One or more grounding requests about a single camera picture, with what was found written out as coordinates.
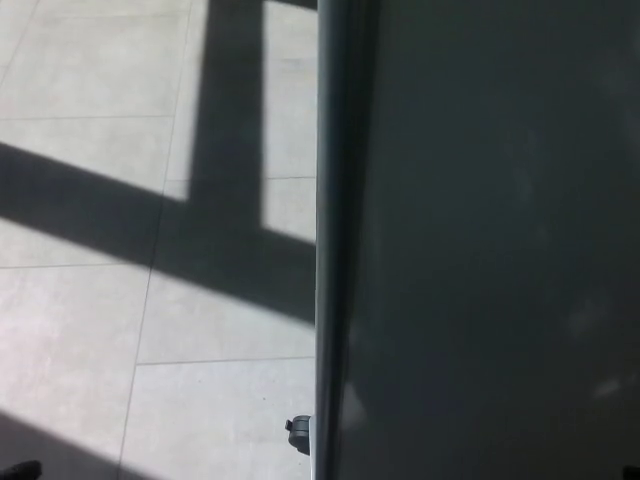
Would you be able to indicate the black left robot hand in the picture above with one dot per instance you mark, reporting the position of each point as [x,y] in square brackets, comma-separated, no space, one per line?
[22,472]

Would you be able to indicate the large whiteboard with grey frame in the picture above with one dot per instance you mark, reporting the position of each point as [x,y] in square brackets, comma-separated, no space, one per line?
[480,240]

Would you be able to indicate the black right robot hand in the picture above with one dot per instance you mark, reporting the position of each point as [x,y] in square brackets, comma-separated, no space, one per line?
[633,474]

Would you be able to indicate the grey whiteboard caster wheel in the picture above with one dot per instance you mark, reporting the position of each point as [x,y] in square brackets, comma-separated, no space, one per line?
[299,433]

